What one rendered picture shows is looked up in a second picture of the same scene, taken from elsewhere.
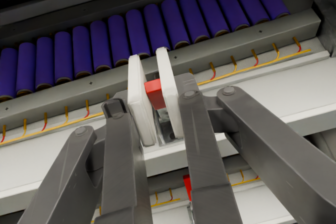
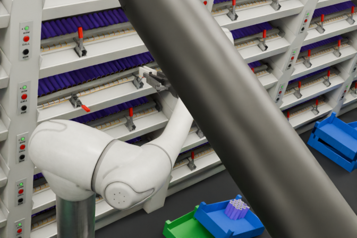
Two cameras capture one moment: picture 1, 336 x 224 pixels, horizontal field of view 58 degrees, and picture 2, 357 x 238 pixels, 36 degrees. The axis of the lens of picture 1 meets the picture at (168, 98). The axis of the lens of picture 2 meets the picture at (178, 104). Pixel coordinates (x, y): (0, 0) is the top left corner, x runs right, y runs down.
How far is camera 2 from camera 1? 1.83 m
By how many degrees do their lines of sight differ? 39
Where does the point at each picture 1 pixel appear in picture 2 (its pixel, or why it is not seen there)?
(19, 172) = (106, 95)
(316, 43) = not seen: hidden behind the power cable
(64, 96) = (113, 77)
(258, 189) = (145, 117)
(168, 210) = (118, 126)
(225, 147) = (149, 91)
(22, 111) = (104, 81)
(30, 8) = not seen: hidden behind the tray
